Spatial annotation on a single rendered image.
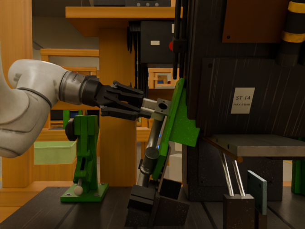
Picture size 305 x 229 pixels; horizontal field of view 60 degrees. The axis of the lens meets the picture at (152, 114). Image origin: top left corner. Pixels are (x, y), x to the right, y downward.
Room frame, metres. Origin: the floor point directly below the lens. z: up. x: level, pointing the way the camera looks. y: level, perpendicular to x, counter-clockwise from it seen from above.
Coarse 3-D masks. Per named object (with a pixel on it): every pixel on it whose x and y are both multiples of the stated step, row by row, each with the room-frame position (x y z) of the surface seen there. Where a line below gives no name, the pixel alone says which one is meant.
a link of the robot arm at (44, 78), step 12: (24, 60) 0.73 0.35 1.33; (36, 60) 0.74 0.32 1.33; (12, 72) 0.72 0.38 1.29; (24, 72) 0.71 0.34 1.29; (36, 72) 0.71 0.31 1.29; (48, 72) 0.72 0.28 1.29; (60, 72) 0.73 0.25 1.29; (12, 84) 0.73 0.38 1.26; (24, 84) 0.69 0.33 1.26; (36, 84) 0.69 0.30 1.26; (48, 84) 0.70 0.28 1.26; (60, 84) 0.72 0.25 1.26; (48, 96) 0.70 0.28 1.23
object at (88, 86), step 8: (88, 80) 0.74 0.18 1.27; (88, 88) 0.73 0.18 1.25; (96, 88) 0.73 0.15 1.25; (104, 88) 0.77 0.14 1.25; (112, 88) 0.78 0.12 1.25; (88, 96) 0.73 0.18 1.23; (96, 96) 0.74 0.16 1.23; (112, 96) 0.75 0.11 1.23; (88, 104) 0.74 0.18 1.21; (96, 104) 0.74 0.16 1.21; (104, 104) 0.73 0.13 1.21; (112, 104) 0.74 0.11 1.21
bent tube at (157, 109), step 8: (160, 104) 0.76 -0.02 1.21; (168, 104) 0.75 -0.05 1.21; (160, 112) 0.73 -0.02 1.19; (168, 112) 0.73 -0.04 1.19; (152, 128) 0.80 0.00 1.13; (160, 128) 0.80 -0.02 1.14; (152, 136) 0.80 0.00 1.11; (152, 144) 0.80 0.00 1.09; (144, 176) 0.72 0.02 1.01; (144, 184) 0.70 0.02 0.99
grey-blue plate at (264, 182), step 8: (248, 176) 0.65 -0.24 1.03; (256, 176) 0.61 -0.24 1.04; (248, 184) 0.65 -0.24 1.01; (256, 184) 0.60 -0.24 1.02; (264, 184) 0.57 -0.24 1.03; (248, 192) 0.65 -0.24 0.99; (256, 192) 0.60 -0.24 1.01; (264, 192) 0.57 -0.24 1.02; (256, 200) 0.60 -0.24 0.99; (264, 200) 0.57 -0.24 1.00; (256, 208) 0.60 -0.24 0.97; (264, 208) 0.57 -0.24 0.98; (256, 216) 0.59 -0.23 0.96; (264, 216) 0.58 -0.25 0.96; (256, 224) 0.58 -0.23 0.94; (264, 224) 0.58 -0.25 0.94
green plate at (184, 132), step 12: (180, 84) 0.65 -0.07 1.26; (180, 96) 0.65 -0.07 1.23; (180, 108) 0.67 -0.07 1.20; (168, 120) 0.67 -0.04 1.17; (180, 120) 0.67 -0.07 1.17; (192, 120) 0.67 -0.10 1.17; (168, 132) 0.65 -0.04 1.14; (180, 132) 0.67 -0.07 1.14; (192, 132) 0.67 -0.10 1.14; (192, 144) 0.67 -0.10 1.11
